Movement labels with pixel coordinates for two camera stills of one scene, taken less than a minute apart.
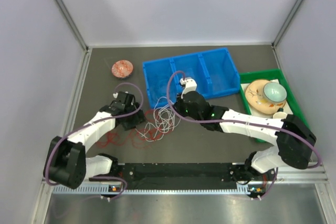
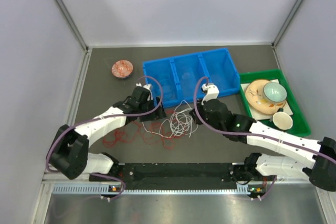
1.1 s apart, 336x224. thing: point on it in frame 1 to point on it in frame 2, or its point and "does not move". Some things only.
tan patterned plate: [255, 97] does not move
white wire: [165, 120] to [181, 121]
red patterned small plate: [122, 68] does not move
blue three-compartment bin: [215, 71] does not move
